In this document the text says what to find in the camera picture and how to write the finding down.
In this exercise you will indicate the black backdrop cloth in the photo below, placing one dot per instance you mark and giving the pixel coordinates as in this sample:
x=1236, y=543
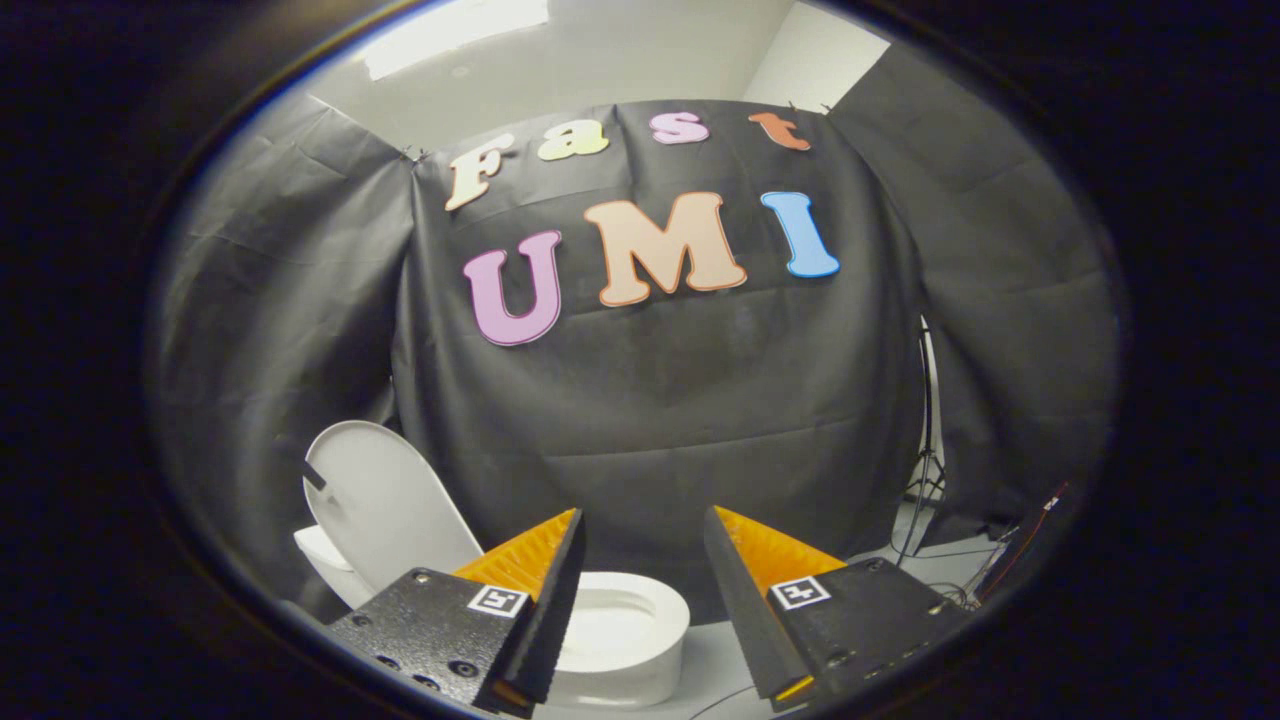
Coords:
x=680, y=400
x=1010, y=300
x=280, y=300

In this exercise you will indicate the black tripod stand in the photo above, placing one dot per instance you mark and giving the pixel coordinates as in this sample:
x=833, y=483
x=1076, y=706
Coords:
x=927, y=450

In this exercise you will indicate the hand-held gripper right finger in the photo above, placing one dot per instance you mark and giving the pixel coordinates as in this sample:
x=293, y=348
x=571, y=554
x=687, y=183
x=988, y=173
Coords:
x=740, y=610

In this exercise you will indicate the white toilet lid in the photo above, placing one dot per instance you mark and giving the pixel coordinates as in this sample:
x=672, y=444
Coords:
x=390, y=500

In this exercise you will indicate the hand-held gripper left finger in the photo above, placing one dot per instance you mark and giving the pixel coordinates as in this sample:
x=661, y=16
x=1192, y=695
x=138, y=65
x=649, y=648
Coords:
x=555, y=610

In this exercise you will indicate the white toilet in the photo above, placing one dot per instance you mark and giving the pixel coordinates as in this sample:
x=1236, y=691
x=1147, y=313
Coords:
x=620, y=625

